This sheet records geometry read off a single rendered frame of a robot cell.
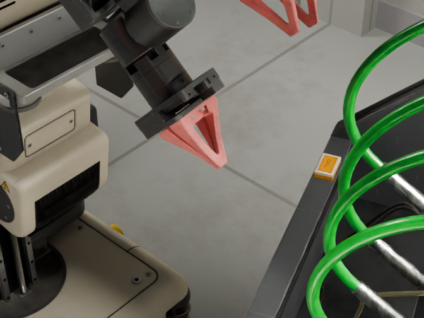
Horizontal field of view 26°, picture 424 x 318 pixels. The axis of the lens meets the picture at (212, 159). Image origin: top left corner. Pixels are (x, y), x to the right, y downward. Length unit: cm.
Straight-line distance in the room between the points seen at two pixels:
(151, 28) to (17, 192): 78
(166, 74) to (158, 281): 123
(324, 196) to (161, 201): 146
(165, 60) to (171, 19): 8
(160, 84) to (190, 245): 169
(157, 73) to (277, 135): 208
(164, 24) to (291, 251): 48
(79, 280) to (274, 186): 89
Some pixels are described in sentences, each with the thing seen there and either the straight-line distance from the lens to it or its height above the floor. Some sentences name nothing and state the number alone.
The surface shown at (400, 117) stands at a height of 130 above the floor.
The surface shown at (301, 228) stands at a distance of 136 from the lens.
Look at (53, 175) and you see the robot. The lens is 173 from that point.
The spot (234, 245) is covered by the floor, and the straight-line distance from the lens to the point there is 269.
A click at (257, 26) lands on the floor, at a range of 369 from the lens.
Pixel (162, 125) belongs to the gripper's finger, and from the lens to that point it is 104.
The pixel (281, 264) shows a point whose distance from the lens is 130.
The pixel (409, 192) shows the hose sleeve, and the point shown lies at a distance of 116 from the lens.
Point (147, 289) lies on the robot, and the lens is 219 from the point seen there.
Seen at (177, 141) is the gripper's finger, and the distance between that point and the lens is 104.
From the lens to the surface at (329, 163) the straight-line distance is 146.
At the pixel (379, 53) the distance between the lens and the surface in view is 106.
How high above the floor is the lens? 188
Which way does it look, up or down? 39 degrees down
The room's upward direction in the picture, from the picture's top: straight up
